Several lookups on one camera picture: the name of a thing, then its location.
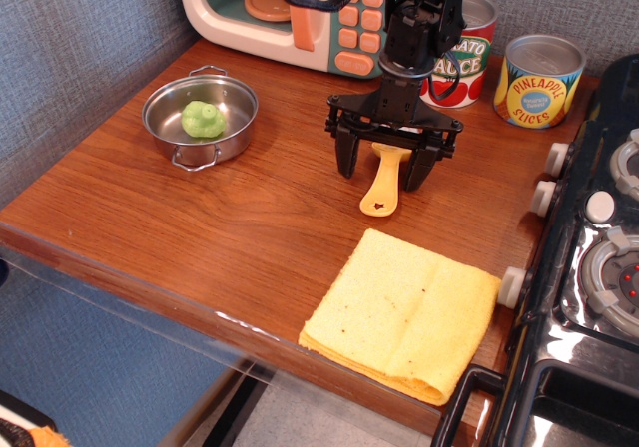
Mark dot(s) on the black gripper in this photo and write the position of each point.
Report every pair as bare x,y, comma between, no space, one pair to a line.
394,110

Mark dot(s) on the yellow dish brush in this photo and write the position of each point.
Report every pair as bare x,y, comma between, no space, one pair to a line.
381,199

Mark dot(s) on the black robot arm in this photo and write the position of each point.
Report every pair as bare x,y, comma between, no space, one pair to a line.
418,34

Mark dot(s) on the yellow towel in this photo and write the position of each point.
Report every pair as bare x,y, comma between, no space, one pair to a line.
404,316

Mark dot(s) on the tomato sauce can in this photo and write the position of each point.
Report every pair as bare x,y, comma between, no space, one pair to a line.
453,89

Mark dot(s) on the white stove knob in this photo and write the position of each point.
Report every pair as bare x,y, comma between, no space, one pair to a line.
555,159
542,198
511,287

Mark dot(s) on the pineapple slices can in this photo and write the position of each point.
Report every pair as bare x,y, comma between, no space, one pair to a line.
538,80

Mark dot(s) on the green toy vegetable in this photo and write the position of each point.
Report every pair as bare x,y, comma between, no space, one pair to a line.
203,120

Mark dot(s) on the orange microwave plate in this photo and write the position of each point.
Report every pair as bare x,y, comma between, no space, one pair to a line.
273,11

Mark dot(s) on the toy microwave oven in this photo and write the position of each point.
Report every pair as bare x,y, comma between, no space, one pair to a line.
347,42

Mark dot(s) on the white round stove button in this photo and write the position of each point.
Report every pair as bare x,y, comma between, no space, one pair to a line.
600,207

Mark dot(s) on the small steel pot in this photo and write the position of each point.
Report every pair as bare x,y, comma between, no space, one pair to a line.
161,116

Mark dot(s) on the grey stove burner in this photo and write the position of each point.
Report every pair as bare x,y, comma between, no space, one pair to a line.
625,182
609,279

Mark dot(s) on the black toy stove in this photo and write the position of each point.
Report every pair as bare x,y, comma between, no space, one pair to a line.
571,377

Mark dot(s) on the black orange object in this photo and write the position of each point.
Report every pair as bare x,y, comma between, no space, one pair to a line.
24,425

